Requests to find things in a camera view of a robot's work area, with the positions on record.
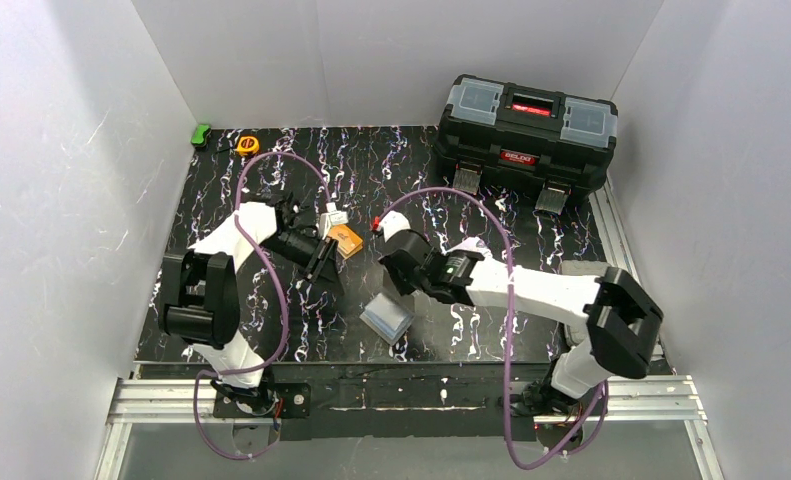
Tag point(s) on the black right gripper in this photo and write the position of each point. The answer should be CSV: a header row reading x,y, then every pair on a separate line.
x,y
391,268

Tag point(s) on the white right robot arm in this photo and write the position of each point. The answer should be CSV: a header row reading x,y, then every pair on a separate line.
x,y
620,321

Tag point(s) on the green small tool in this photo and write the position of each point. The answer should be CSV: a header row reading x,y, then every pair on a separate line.
x,y
200,137

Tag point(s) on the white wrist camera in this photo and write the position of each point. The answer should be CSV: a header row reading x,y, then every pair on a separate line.
x,y
331,216
390,224

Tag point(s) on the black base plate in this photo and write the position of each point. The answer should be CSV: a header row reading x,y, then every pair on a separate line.
x,y
387,400

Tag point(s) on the aluminium frame rails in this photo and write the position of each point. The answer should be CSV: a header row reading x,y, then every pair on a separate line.
x,y
653,428

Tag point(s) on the grey blue card holder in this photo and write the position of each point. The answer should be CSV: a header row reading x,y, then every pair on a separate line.
x,y
388,318

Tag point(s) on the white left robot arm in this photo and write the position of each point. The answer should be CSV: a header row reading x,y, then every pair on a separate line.
x,y
199,295

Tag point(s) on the yellow tape measure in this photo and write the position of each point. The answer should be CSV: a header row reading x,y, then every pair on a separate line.
x,y
247,145

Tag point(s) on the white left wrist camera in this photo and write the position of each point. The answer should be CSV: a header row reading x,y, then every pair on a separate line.
x,y
331,216

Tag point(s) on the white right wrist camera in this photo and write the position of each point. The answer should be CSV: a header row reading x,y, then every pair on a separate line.
x,y
390,224

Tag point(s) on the black toolbox with clear lids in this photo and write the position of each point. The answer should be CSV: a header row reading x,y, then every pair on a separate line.
x,y
547,144

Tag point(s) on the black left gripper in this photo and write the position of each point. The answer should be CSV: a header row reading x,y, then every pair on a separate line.
x,y
325,258

